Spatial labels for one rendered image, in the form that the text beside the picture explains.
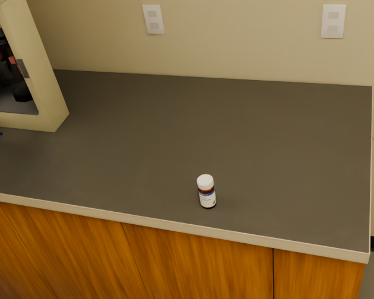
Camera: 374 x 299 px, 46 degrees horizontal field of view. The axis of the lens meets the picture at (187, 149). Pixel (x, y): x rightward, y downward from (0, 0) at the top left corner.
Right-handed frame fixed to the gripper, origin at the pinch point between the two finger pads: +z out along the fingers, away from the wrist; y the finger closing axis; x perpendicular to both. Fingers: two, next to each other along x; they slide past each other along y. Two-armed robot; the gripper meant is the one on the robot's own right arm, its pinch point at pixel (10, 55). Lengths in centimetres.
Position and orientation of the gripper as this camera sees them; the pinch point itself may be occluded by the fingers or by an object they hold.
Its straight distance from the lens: 167.6
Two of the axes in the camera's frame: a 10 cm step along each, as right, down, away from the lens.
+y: -9.4, -1.0, 3.2
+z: 3.0, -6.8, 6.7
